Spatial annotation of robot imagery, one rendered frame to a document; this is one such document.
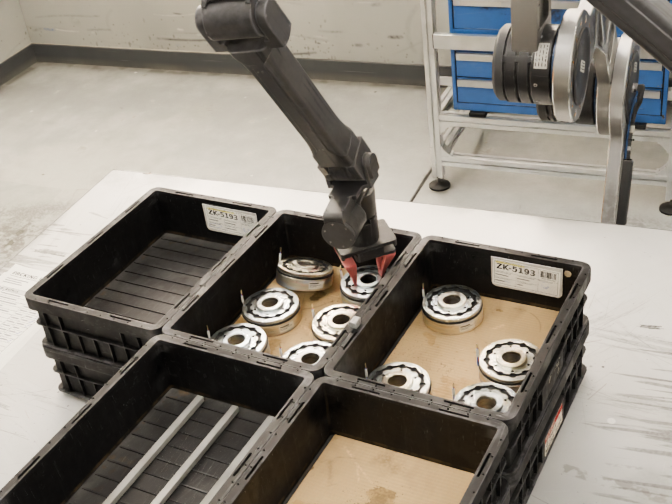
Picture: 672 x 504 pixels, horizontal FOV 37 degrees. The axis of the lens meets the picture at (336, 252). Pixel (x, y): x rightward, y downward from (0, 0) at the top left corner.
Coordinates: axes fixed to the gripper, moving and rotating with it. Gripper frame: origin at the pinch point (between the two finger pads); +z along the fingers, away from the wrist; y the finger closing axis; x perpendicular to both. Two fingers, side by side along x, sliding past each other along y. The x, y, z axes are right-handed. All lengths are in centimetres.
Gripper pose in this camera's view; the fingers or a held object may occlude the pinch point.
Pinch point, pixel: (367, 276)
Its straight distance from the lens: 177.8
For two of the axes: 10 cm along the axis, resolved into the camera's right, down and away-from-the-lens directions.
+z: 1.1, 7.6, 6.4
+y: 9.4, -2.9, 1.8
